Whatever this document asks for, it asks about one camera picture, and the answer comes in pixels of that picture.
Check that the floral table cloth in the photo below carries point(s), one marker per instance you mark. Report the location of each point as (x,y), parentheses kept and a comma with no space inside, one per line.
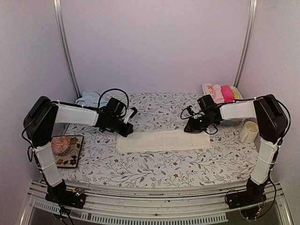
(228,159)

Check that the yellow rolled towel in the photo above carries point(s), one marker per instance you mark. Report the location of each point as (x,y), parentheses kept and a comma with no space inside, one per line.
(236,96)

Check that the pink patterned cupcake liner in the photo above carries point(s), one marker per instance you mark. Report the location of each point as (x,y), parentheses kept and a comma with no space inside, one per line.
(60,144)

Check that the left aluminium frame post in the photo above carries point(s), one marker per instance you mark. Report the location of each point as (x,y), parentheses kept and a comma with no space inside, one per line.
(65,47)

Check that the cream ceramic mug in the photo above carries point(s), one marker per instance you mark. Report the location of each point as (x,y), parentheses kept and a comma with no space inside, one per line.
(249,132)

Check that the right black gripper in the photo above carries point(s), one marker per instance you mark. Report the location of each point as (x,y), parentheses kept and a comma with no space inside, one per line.
(192,127)

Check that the hot pink rolled towel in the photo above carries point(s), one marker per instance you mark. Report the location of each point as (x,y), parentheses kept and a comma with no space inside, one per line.
(227,94)

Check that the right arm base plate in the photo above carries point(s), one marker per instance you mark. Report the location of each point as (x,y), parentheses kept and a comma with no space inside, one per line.
(236,199)

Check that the light pink rolled towel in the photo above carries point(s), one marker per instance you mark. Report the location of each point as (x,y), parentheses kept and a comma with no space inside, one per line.
(218,96)

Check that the white plastic basket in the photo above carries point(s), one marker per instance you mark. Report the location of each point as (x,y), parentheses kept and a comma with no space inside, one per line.
(230,122)

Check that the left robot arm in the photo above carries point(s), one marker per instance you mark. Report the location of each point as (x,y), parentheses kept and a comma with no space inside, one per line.
(41,119)

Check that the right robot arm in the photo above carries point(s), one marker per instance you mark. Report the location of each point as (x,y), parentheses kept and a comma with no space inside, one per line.
(273,120)

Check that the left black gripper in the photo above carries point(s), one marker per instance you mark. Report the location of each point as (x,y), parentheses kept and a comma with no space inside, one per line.
(127,131)

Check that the aluminium frame post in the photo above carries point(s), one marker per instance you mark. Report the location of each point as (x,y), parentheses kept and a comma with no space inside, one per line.
(246,43)
(65,47)

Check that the floral square plate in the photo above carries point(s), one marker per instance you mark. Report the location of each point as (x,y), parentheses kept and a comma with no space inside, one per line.
(70,158)

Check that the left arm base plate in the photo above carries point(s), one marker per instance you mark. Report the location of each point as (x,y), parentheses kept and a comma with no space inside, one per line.
(72,198)

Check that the right aluminium frame post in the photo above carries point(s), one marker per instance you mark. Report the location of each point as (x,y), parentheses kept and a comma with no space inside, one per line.
(246,43)

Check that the cream white towel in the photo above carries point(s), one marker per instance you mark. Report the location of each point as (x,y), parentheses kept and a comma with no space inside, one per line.
(167,140)

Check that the cream printed rolled towel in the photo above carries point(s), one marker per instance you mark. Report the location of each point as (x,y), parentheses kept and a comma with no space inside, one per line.
(209,89)

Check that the light blue crumpled cloth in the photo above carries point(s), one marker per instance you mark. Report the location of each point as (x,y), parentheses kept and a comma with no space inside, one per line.
(88,98)

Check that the front aluminium rail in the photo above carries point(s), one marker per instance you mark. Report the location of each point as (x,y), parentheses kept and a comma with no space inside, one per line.
(108,205)

